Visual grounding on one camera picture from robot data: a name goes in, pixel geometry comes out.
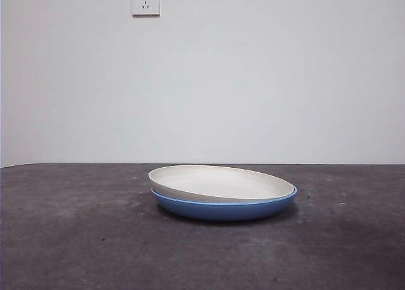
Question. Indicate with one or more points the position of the white plate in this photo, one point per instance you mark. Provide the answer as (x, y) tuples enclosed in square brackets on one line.
[(215, 182)]

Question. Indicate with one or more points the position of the blue plate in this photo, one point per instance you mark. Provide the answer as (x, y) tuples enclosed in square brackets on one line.
[(221, 211)]

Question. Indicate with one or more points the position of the white wall socket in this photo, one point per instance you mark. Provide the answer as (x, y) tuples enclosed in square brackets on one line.
[(146, 2)]

